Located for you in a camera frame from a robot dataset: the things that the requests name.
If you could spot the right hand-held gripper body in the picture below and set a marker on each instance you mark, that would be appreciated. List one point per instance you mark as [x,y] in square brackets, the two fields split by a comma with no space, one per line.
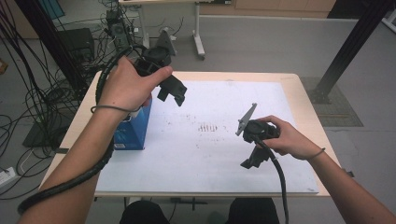
[260,130]

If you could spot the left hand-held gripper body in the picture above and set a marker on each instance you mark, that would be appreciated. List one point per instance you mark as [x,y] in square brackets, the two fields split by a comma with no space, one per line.
[155,57]

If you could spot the blue cardboard box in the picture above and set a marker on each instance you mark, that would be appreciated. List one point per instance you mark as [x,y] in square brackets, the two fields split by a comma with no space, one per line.
[137,130]

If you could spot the person's right hand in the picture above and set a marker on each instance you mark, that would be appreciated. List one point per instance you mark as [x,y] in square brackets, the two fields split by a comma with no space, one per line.
[292,143]

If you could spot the person's left hand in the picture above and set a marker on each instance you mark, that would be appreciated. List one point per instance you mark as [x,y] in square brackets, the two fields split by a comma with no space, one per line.
[124,90]

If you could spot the computer tower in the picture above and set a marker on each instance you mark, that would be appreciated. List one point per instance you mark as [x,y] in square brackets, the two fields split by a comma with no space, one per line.
[120,31]

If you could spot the white table mat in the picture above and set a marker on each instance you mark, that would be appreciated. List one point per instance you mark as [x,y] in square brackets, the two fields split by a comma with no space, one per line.
[202,168]

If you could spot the person's right leg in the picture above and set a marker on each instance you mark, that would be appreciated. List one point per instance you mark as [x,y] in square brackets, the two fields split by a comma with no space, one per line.
[252,213]

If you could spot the person's leg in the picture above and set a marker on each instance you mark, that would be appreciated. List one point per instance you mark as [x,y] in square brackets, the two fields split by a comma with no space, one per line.
[252,213]
[143,214]

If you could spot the black metal crossbar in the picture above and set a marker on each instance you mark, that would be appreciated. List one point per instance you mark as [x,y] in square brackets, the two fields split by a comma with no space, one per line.
[186,201]

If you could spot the black box case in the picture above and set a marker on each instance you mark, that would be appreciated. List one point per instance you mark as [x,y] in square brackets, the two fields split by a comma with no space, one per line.
[76,43]

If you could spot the black metal stand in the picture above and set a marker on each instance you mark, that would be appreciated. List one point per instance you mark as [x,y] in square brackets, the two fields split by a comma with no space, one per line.
[351,46]
[53,40]

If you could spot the teal panel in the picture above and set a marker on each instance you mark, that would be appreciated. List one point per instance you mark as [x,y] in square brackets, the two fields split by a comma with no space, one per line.
[53,7]

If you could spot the person's left leg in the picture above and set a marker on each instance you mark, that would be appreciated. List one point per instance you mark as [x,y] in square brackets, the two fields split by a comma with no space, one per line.
[143,214]

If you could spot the black floor mat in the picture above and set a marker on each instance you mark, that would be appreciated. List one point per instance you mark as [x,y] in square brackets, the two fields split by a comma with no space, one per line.
[40,137]

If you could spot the white power strip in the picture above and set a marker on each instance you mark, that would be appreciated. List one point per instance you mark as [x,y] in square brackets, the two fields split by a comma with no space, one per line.
[7,176]

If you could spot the white desk frame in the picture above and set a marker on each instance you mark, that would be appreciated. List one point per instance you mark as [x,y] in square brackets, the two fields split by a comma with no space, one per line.
[198,37]

